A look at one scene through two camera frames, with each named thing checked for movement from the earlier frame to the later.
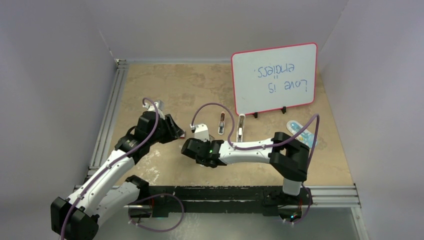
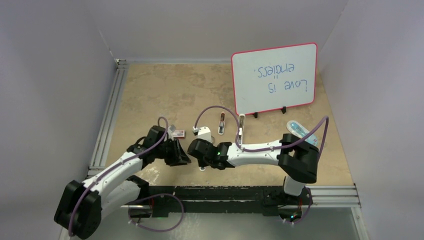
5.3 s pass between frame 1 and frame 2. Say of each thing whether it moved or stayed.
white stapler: stayed
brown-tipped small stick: stayed
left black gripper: moved
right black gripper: stayed
